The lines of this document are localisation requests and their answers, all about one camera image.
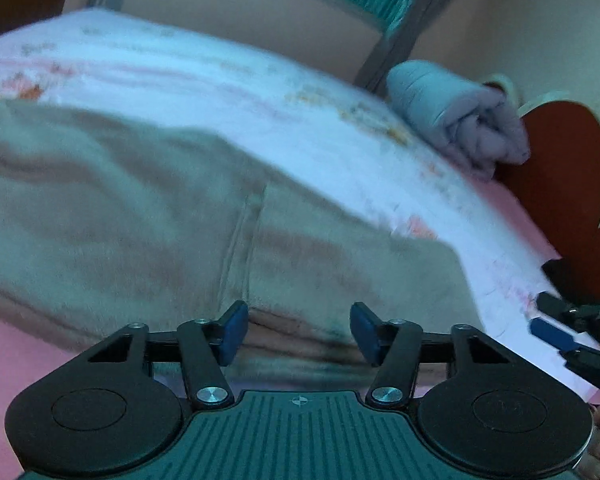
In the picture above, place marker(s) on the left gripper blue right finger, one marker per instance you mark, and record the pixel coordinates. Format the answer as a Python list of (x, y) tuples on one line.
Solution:
[(394, 348)]

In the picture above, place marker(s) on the rolled grey quilt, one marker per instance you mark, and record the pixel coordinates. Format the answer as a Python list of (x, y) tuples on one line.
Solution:
[(470, 124)]

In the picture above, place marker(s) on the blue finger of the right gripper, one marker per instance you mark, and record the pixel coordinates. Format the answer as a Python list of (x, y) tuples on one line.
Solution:
[(580, 359), (570, 315)]

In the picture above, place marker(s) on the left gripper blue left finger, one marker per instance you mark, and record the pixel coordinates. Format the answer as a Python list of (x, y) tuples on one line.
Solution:
[(207, 347)]

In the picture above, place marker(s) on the red white headboard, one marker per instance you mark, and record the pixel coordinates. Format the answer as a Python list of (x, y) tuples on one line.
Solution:
[(559, 188)]

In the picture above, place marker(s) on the pink floral bed sheet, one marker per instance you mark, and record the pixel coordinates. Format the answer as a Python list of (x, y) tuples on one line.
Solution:
[(345, 144)]

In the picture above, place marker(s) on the right grey curtain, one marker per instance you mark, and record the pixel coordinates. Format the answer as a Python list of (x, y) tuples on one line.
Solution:
[(397, 42)]

